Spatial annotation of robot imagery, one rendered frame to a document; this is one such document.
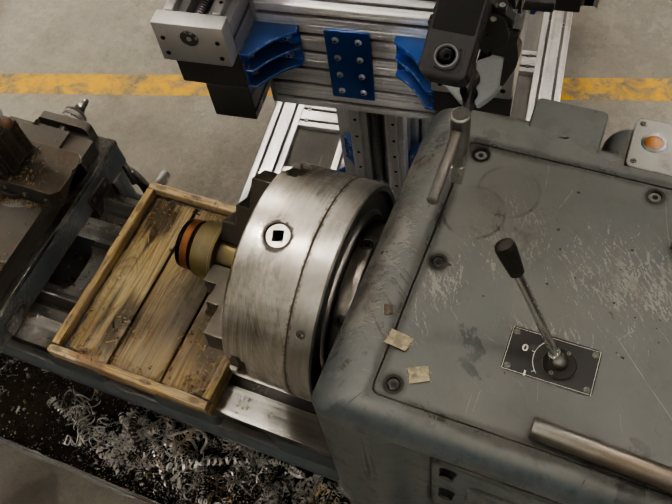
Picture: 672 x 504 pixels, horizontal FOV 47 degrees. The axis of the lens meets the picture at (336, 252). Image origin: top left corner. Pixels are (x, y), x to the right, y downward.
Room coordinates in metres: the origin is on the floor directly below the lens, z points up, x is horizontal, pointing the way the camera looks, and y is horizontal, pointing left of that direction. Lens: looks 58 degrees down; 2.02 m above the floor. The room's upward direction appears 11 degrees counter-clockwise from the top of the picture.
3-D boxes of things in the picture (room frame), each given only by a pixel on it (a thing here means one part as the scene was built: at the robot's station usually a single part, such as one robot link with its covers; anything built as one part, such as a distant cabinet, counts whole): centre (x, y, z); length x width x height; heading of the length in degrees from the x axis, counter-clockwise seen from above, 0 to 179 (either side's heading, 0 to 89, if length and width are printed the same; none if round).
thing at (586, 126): (0.58, -0.31, 1.24); 0.09 x 0.08 x 0.03; 58
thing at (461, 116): (0.52, -0.15, 1.34); 0.02 x 0.02 x 0.12
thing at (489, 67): (0.56, -0.20, 1.41); 0.06 x 0.03 x 0.09; 149
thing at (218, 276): (0.51, 0.16, 1.09); 0.12 x 0.11 x 0.05; 148
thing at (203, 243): (0.62, 0.17, 1.08); 0.09 x 0.09 x 0.09; 58
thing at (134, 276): (0.69, 0.28, 0.89); 0.36 x 0.30 x 0.04; 148
